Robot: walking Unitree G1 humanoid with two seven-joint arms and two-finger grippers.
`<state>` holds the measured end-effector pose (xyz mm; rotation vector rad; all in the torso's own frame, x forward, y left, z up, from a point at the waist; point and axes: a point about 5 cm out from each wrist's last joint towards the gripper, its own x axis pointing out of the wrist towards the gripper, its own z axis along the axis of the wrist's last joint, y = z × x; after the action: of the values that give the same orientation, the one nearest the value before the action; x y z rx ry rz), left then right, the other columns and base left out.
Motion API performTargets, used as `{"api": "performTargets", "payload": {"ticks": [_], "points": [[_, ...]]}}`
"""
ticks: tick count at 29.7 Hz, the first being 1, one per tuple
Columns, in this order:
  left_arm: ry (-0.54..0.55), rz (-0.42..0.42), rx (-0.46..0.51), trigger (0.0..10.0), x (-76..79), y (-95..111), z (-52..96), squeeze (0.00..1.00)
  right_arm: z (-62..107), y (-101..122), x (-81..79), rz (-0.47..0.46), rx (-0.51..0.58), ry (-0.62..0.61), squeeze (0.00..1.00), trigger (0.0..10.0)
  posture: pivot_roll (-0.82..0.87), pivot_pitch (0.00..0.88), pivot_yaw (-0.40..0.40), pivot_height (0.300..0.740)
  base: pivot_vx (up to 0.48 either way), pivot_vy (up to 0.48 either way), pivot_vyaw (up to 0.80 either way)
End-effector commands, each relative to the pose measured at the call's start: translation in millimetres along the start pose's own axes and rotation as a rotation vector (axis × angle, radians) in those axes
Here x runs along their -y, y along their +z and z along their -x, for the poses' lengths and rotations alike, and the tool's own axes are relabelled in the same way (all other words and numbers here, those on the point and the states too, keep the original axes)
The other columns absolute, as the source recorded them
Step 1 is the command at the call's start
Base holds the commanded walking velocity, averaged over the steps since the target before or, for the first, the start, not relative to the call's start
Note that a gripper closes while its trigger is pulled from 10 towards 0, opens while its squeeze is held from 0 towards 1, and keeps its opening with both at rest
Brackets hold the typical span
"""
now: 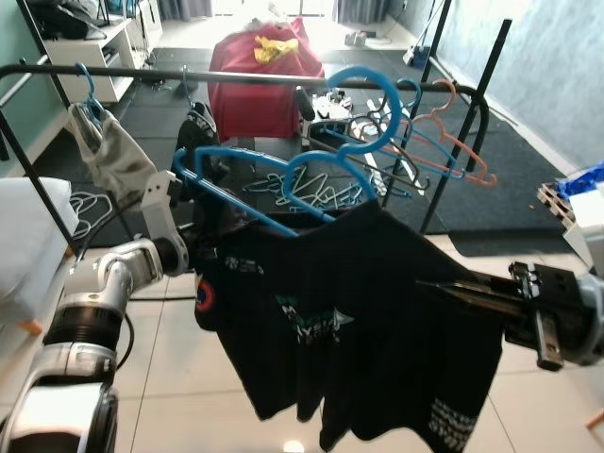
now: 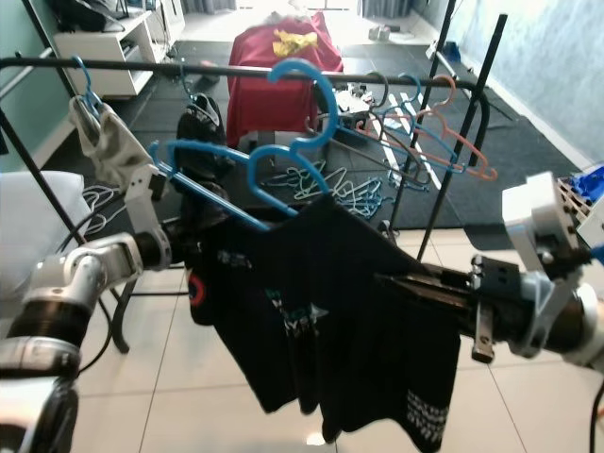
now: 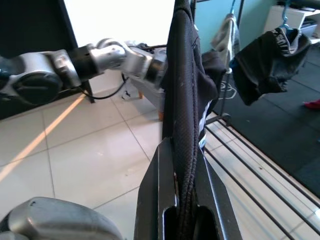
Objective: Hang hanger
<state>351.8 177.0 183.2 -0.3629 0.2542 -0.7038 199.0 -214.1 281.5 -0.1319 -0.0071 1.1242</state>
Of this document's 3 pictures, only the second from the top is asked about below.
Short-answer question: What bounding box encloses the black bag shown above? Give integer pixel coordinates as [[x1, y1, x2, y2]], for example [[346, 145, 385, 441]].
[[47, 0, 124, 34]]

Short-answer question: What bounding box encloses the thin blue hanger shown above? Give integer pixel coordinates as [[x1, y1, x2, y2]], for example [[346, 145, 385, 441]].
[[74, 55, 107, 124]]

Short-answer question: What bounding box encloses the blue plastic hanger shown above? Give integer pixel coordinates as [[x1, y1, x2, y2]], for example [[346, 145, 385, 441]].
[[149, 59, 339, 232]]

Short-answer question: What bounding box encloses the brown lattice crate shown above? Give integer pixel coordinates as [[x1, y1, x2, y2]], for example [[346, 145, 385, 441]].
[[559, 177, 588, 223]]

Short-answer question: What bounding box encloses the blue and white hanger heap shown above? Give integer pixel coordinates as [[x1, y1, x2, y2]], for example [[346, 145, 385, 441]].
[[269, 156, 397, 223]]

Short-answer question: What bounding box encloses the red fabric cover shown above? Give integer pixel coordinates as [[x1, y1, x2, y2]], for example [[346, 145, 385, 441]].
[[226, 21, 345, 147]]

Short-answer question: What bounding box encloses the yellow cloth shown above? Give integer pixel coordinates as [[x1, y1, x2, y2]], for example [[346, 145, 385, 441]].
[[272, 28, 320, 59]]

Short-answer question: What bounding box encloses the black metal clothes rack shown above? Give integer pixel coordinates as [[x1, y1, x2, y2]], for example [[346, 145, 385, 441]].
[[0, 0, 482, 265]]

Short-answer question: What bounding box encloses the grey curtain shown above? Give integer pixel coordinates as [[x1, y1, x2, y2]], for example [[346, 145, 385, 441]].
[[359, 0, 418, 22], [181, 0, 237, 14]]

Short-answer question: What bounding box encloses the dark grey floor mat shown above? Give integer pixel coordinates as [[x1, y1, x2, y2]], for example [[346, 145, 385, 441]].
[[57, 42, 572, 242]]

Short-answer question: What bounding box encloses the blue bag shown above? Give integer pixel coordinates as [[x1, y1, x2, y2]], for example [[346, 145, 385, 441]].
[[566, 162, 604, 204]]

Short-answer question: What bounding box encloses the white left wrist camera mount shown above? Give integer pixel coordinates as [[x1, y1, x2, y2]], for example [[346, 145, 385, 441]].
[[127, 162, 175, 273]]

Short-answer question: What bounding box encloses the black printed T-shirt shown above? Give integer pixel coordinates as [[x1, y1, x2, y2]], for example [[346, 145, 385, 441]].
[[193, 193, 459, 452]]

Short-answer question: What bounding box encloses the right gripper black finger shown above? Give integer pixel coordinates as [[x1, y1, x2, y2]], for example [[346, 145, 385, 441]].
[[373, 272, 478, 297], [401, 288, 478, 327]]

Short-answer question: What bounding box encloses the black metal stand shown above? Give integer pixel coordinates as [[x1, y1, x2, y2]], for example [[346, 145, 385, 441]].
[[415, 0, 501, 263]]

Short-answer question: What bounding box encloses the small black garment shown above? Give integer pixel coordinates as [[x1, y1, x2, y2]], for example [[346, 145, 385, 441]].
[[176, 92, 229, 185]]

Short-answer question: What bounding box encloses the beige garment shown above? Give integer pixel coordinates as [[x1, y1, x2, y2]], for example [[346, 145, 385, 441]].
[[68, 97, 144, 201]]

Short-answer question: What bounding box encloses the orange plastic hanger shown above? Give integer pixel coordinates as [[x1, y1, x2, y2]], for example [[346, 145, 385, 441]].
[[401, 74, 499, 182]]

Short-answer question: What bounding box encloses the white cabinet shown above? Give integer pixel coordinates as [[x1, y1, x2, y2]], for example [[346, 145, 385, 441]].
[[52, 9, 166, 100]]

